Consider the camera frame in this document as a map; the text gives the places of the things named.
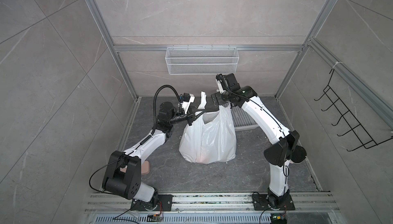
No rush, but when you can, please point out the white plastic bag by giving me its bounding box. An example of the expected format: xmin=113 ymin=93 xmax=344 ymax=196
xmin=179 ymin=105 xmax=236 ymax=164

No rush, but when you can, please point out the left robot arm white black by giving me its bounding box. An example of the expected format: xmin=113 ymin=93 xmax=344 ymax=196
xmin=102 ymin=102 xmax=204 ymax=205

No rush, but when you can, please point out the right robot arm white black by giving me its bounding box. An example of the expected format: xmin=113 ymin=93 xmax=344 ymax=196
xmin=212 ymin=84 xmax=307 ymax=208

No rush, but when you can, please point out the white perforated plastic tray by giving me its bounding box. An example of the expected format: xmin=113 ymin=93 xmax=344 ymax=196
xmin=231 ymin=106 xmax=259 ymax=132

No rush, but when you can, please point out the pink rectangular block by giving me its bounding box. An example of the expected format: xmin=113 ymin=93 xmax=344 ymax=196
xmin=120 ymin=161 xmax=150 ymax=176

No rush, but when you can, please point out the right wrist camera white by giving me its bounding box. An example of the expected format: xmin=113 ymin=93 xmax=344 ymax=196
xmin=216 ymin=73 xmax=241 ymax=94

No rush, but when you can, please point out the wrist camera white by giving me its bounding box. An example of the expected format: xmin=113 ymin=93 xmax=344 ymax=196
xmin=179 ymin=93 xmax=195 ymax=114
xmin=216 ymin=73 xmax=241 ymax=94

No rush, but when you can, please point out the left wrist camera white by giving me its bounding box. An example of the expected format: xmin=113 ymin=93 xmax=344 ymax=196
xmin=179 ymin=93 xmax=195 ymax=114

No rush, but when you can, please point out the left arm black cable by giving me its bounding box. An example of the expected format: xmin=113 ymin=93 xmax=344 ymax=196
xmin=88 ymin=84 xmax=182 ymax=195

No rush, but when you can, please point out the white wire mesh wall basket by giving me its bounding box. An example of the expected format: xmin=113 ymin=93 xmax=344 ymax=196
xmin=165 ymin=47 xmax=239 ymax=75

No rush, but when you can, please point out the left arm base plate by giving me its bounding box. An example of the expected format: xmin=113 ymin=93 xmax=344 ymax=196
xmin=131 ymin=194 xmax=174 ymax=211

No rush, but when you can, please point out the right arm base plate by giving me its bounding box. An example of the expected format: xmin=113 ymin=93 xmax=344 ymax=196
xmin=251 ymin=192 xmax=295 ymax=211

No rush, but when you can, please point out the aluminium mounting rail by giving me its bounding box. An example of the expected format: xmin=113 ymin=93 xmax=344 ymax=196
xmin=80 ymin=192 xmax=346 ymax=224

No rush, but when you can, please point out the black wire hook rack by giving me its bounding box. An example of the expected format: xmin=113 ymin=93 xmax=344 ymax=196
xmin=314 ymin=69 xmax=393 ymax=152

